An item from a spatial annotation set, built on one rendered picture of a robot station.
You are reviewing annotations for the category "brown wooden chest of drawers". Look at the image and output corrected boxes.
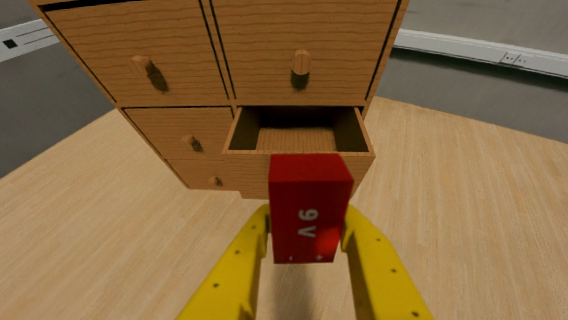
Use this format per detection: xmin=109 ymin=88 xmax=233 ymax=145
xmin=27 ymin=0 xmax=410 ymax=191

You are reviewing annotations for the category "wooden drawer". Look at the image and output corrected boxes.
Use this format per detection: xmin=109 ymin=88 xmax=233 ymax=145
xmin=212 ymin=0 xmax=398 ymax=101
xmin=55 ymin=0 xmax=229 ymax=103
xmin=167 ymin=159 xmax=238 ymax=190
xmin=127 ymin=105 xmax=234 ymax=158
xmin=221 ymin=105 xmax=376 ymax=200

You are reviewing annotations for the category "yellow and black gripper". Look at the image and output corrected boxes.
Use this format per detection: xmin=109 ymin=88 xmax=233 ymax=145
xmin=175 ymin=203 xmax=435 ymax=320

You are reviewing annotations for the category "red 9v battery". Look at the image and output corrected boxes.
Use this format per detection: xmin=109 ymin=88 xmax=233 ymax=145
xmin=268 ymin=153 xmax=355 ymax=264

